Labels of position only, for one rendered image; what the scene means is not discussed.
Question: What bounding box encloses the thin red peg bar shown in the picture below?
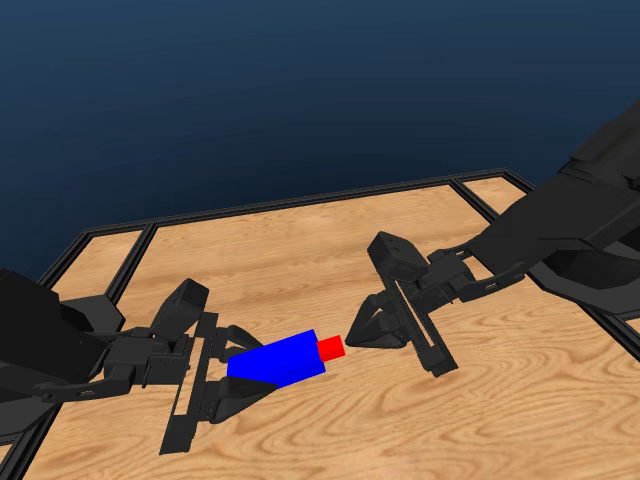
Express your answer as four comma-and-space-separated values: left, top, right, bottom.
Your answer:
316, 334, 347, 364

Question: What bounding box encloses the blue hollow socket block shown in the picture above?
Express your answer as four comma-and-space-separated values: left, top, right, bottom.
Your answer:
226, 328, 327, 390

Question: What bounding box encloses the black table frame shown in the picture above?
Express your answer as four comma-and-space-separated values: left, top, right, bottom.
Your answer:
0, 167, 640, 480

